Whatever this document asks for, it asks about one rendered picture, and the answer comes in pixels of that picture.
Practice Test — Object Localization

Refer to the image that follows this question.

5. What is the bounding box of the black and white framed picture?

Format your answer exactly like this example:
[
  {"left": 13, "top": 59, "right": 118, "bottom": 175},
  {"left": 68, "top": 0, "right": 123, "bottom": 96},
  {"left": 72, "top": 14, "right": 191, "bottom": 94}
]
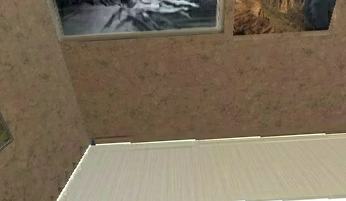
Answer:
[{"left": 45, "top": 0, "right": 230, "bottom": 45}]

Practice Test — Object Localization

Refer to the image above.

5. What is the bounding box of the brown canyon framed picture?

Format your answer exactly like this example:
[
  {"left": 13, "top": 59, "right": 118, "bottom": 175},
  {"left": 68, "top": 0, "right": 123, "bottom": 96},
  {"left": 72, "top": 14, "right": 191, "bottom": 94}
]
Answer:
[{"left": 230, "top": 0, "right": 346, "bottom": 38}]

